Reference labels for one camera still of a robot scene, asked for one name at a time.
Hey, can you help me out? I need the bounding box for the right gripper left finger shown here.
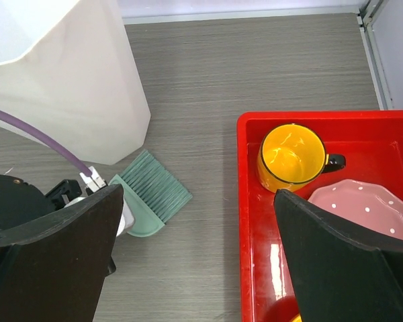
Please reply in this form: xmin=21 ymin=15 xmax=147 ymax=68
xmin=0 ymin=184 xmax=124 ymax=321

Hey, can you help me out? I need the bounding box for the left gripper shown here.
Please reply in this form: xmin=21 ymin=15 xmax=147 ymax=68
xmin=0 ymin=174 xmax=117 ymax=276

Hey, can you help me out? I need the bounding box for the red plastic bin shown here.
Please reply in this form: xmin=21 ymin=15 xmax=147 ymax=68
xmin=237 ymin=111 xmax=403 ymax=321

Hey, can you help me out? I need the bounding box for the yellow mug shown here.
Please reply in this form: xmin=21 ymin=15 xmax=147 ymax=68
xmin=257 ymin=123 xmax=347 ymax=193

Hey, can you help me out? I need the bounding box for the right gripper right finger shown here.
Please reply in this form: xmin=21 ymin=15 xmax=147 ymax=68
xmin=273 ymin=189 xmax=403 ymax=321

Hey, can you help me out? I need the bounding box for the yellow bowl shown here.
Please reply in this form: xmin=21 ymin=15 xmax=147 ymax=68
xmin=290 ymin=314 xmax=302 ymax=322

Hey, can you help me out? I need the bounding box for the white plastic trash bin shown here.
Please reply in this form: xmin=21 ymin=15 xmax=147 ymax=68
xmin=0 ymin=1 xmax=150 ymax=165

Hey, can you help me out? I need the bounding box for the green hand brush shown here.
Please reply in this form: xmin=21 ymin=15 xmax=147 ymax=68
xmin=109 ymin=150 xmax=193 ymax=237

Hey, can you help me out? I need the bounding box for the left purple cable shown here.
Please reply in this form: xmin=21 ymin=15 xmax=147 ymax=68
xmin=0 ymin=104 xmax=92 ymax=177

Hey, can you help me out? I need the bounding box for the pink dotted plate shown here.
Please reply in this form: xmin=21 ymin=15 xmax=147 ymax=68
xmin=308 ymin=179 xmax=403 ymax=240

